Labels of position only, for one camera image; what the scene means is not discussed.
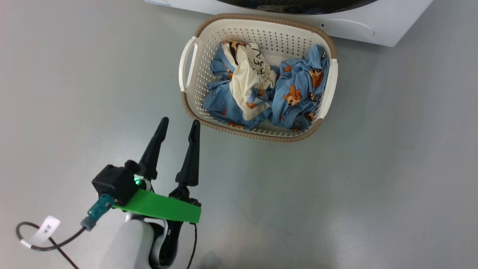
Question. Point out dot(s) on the cream perforated laundry basket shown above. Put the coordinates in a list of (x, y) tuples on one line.
[(276, 37)]

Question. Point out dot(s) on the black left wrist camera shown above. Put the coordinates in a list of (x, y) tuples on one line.
[(114, 183)]

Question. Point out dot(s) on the white front-load washing machine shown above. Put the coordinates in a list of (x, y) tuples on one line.
[(392, 22)]

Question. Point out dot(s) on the cream garment with black print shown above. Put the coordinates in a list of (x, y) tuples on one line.
[(246, 82)]

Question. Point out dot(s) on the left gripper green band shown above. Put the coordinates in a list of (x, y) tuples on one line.
[(160, 207)]

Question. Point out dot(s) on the dark round washing machine door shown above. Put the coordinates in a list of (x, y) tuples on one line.
[(298, 5)]

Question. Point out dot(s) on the blue energy label sticker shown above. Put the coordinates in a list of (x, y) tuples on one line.
[(158, 2)]

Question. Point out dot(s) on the round white filter cover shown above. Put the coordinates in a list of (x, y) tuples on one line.
[(347, 28)]

